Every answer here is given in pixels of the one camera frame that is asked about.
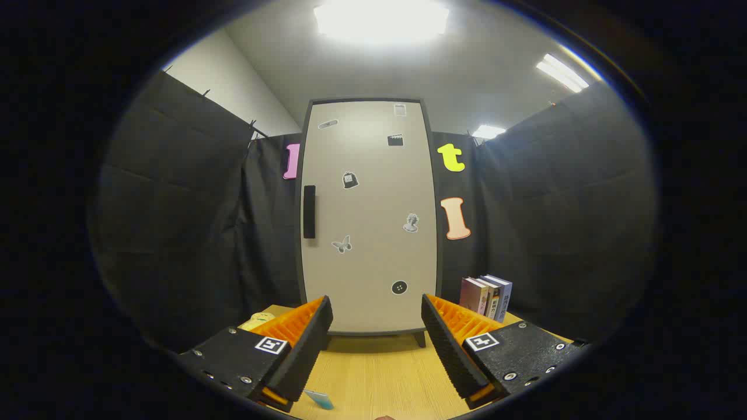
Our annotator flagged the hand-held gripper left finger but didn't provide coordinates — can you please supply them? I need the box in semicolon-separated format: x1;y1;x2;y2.
178;295;334;414

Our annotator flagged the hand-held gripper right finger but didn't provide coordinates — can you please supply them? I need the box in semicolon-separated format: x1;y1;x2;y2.
420;293;589;410

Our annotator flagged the blue and white tube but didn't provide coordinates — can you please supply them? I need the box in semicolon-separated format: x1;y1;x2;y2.
303;389;334;411

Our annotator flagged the black door handle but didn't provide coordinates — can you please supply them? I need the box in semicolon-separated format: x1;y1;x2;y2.
303;185;316;239

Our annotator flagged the light grey cabinet door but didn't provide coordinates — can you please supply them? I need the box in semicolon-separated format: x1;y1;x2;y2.
301;100;438;334

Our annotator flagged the dark grey cabinet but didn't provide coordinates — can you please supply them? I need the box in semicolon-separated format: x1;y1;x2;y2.
295;97;444;349

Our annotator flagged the yellow plush toy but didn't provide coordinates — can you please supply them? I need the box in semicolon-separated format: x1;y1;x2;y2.
242;312;276;332

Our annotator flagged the white spine book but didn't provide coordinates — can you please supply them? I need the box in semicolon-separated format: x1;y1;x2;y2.
477;275;501;320

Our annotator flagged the blue grey book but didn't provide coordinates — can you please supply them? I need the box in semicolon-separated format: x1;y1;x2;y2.
487;274;513;323

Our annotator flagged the black backdrop cloth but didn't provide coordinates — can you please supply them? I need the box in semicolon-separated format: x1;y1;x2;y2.
93;70;657;351

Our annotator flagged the long ceiling light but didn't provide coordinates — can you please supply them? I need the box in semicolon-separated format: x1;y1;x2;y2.
536;54;590;93

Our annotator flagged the large ceiling light panel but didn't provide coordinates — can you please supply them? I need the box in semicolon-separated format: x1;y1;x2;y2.
313;0;450;41

